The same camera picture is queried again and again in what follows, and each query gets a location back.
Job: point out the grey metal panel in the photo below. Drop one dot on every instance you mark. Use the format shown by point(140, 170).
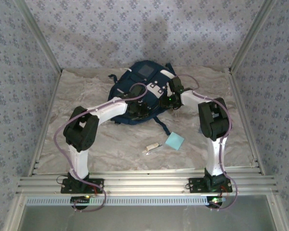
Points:
point(147, 219)

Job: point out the light blue sticky note pad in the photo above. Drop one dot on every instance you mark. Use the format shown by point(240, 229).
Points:
point(174, 141)

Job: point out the navy blue backpack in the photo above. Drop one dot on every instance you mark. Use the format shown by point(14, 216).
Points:
point(125, 81)

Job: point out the aluminium frame post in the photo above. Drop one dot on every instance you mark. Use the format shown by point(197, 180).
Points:
point(38, 36)
point(253, 36)

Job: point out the small beige eraser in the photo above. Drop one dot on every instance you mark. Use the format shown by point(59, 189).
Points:
point(151, 146)

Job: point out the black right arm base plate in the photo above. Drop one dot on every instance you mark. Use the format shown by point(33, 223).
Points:
point(195, 185)

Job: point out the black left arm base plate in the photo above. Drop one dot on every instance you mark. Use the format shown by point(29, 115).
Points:
point(67, 187)

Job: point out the aluminium side rail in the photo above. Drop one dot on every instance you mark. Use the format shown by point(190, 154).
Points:
point(245, 120)
point(54, 96)

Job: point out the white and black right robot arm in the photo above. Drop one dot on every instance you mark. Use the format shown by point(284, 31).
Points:
point(191, 99)

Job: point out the aluminium mounting rail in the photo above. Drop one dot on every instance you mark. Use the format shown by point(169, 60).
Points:
point(147, 183)

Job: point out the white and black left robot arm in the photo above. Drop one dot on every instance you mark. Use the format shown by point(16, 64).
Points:
point(110, 110)

